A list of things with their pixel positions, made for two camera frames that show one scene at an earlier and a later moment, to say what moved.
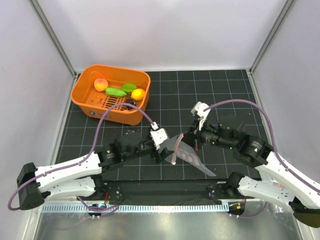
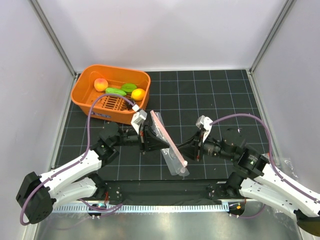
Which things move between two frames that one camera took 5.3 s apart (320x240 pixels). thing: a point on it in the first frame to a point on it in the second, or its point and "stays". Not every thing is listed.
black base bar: (165, 192) stays
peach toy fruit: (100, 84) stays
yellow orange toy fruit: (138, 94) stays
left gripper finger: (162, 154) to (153, 142)
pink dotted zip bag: (184, 152) to (172, 155)
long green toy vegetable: (114, 92) stays
